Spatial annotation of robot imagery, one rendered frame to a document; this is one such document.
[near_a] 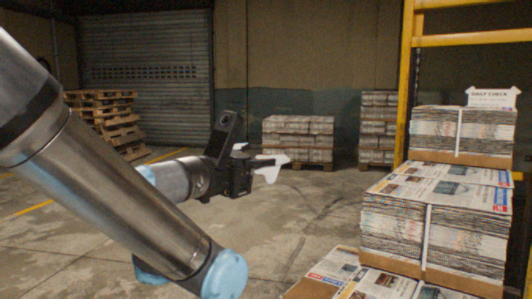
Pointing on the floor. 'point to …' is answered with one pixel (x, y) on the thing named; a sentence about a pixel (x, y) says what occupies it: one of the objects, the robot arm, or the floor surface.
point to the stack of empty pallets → (94, 115)
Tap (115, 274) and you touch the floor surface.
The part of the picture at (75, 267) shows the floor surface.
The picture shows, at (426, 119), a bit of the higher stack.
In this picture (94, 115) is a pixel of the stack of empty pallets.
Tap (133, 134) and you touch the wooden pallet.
